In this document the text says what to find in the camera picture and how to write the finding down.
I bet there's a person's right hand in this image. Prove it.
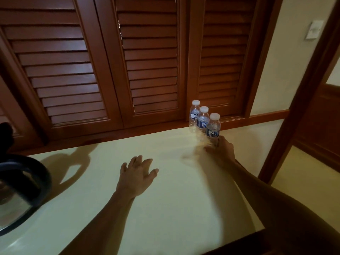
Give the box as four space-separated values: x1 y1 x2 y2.
204 135 236 165

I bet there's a person's left hand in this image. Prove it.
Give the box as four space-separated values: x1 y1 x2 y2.
115 155 159 199

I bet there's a clear water bottle blue label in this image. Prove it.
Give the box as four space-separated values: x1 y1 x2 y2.
206 113 221 148
196 106 210 141
189 100 201 133

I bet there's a steel electric kettle black handle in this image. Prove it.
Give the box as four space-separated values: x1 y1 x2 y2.
0 122 53 237

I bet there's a person's left forearm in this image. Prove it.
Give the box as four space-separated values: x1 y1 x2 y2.
60 192 135 255

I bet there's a person's right forearm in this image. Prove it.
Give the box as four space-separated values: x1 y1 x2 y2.
226 158 340 255

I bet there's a wooden cabinet cream top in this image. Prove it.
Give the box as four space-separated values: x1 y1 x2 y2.
0 119 290 255

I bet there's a brown wooden door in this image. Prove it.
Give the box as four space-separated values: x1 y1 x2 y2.
293 82 340 173

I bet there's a brown louvered wooden shutter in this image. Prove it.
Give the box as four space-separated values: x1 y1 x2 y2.
0 0 124 140
186 0 283 121
0 74 44 152
94 0 189 128

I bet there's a white wall switch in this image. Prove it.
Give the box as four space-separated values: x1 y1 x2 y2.
305 19 325 40

